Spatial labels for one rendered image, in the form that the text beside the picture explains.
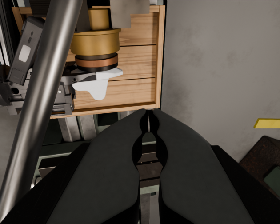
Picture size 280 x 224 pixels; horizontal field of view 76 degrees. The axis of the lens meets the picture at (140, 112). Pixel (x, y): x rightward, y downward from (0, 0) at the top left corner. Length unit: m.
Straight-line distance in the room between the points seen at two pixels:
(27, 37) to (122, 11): 0.15
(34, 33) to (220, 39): 1.53
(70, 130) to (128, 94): 0.25
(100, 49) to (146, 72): 0.30
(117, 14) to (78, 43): 0.08
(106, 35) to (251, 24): 1.64
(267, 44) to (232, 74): 0.36
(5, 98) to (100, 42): 0.19
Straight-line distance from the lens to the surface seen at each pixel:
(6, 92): 0.38
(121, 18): 0.32
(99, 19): 0.31
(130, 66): 0.56
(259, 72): 2.09
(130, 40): 0.54
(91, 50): 0.30
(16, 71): 0.36
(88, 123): 0.66
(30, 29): 0.34
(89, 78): 0.32
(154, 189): 0.87
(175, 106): 1.75
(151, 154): 0.64
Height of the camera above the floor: 1.42
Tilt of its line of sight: 58 degrees down
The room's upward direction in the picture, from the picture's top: 159 degrees clockwise
